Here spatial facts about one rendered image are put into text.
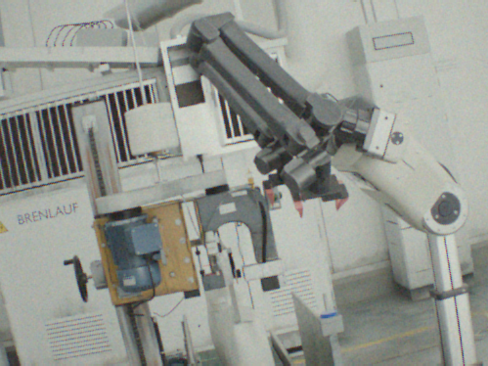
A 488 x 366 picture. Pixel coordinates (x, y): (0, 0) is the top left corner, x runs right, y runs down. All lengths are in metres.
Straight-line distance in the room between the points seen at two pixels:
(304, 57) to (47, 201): 2.03
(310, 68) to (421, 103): 1.05
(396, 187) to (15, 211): 3.91
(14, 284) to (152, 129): 3.23
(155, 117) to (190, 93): 2.84
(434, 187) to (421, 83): 4.39
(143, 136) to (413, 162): 0.97
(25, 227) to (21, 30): 2.01
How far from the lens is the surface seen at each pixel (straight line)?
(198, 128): 5.44
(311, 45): 6.36
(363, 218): 7.43
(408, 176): 2.48
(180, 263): 3.23
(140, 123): 3.02
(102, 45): 5.71
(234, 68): 2.29
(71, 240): 5.99
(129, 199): 3.00
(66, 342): 6.10
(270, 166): 2.75
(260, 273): 3.25
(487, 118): 7.75
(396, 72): 6.89
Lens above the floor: 1.53
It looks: 3 degrees down
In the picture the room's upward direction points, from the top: 12 degrees counter-clockwise
